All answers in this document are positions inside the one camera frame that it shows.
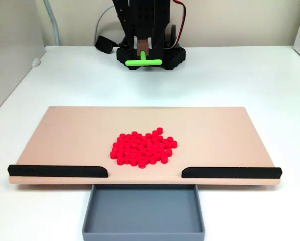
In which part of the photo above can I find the green T-shaped pusher tool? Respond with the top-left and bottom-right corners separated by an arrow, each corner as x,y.
124,39 -> 163,67

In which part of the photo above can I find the pile of red granules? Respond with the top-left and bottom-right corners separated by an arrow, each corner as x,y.
109,127 -> 178,169

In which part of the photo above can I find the grey shallow container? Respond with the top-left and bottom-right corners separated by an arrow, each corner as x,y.
82,184 -> 205,241

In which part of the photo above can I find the beige flat board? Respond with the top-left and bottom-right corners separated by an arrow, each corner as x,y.
9,106 -> 281,188

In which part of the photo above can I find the red white black servo cable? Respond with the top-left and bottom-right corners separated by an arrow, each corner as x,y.
173,0 -> 187,49

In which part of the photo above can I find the thin grey cable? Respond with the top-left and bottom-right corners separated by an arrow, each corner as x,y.
94,5 -> 114,47

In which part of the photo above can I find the thick grey hose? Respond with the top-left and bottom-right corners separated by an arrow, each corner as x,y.
43,0 -> 61,47

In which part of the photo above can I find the black foam rail strip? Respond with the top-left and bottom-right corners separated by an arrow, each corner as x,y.
7,164 -> 108,179
181,166 -> 283,180

